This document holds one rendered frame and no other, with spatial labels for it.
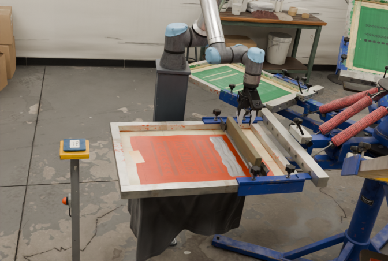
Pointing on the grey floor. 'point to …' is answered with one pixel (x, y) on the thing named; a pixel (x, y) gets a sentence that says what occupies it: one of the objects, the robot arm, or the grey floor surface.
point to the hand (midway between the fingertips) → (245, 123)
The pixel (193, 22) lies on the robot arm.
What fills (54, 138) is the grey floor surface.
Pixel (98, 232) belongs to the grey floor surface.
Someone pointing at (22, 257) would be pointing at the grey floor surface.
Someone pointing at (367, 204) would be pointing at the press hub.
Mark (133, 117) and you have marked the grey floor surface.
